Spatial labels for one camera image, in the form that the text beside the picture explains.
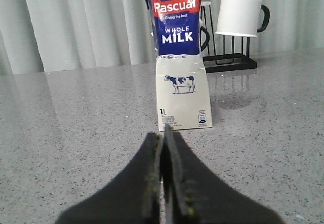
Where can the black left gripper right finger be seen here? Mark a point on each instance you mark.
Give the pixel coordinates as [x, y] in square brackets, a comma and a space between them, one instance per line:
[193, 194]

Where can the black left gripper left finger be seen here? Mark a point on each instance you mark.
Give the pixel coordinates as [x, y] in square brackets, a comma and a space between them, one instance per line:
[131, 197]

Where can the Pascual whole milk carton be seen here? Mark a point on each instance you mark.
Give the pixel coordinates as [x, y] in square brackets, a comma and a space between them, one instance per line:
[183, 100]

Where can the black wire mug rack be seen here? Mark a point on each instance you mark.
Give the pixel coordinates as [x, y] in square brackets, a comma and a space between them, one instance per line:
[238, 57]

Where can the white enamel mug black handle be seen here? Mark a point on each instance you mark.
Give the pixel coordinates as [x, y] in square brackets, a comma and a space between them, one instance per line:
[244, 18]

